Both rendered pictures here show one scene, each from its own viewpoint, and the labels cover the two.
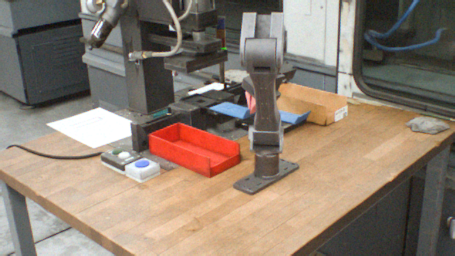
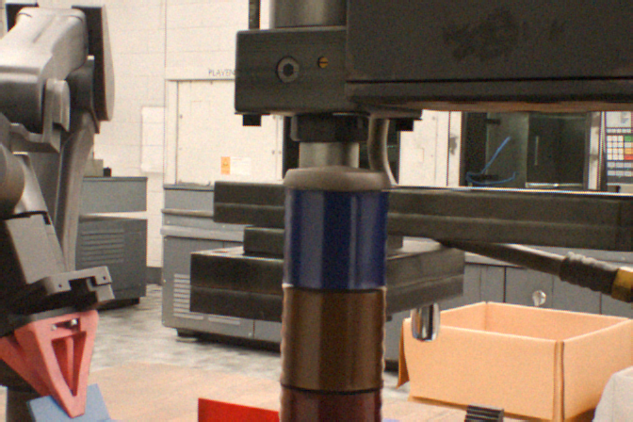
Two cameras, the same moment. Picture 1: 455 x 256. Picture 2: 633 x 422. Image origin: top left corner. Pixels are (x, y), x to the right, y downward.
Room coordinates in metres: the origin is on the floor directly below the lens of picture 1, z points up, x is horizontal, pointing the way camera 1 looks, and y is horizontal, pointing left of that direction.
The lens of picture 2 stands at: (2.32, -0.09, 1.20)
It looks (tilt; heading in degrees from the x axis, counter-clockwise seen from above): 3 degrees down; 166
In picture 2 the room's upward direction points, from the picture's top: 2 degrees clockwise
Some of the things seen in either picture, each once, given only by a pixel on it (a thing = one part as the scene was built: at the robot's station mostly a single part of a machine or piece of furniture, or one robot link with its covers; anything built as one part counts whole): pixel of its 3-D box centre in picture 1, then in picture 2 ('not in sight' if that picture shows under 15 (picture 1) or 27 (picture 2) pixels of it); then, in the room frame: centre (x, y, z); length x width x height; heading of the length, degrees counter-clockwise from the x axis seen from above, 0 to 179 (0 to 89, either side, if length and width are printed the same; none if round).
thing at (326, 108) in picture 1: (305, 104); not in sight; (1.73, -0.27, 0.93); 0.25 x 0.13 x 0.08; 46
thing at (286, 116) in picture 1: (284, 112); not in sight; (1.64, -0.19, 0.93); 0.15 x 0.07 x 0.03; 48
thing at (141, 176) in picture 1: (143, 174); not in sight; (1.31, 0.23, 0.90); 0.07 x 0.07 x 0.06; 46
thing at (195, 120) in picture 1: (202, 113); not in sight; (1.66, 0.07, 0.94); 0.20 x 0.10 x 0.07; 136
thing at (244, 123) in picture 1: (270, 122); not in sight; (1.63, -0.15, 0.91); 0.17 x 0.16 x 0.02; 136
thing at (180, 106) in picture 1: (202, 100); not in sight; (1.66, 0.07, 0.98); 0.20 x 0.10 x 0.01; 136
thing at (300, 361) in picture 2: (220, 33); (332, 332); (1.94, 0.00, 1.14); 0.04 x 0.04 x 0.03
